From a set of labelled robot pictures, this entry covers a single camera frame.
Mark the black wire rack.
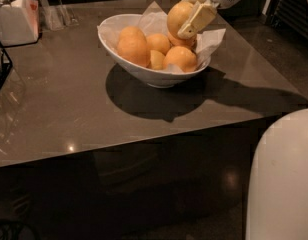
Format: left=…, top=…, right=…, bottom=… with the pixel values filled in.
left=0, top=33, right=14, bottom=102

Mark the small yellow citrus piece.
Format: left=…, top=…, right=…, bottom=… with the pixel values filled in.
left=149, top=50, right=165, bottom=70

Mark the white box container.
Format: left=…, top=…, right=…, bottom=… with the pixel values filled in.
left=0, top=0, right=39, bottom=46

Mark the clear acrylic stand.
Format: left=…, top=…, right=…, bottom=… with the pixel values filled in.
left=39, top=0, right=78, bottom=31

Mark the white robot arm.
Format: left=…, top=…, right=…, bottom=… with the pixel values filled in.
left=177, top=0, right=308, bottom=240

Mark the hidden middle orange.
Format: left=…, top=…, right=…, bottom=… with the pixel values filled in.
left=146, top=33, right=171, bottom=55

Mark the white ceramic bowl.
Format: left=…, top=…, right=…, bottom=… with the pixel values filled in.
left=97, top=13, right=212, bottom=88

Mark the white paper liner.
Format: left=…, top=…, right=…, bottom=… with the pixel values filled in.
left=99, top=1, right=227, bottom=73

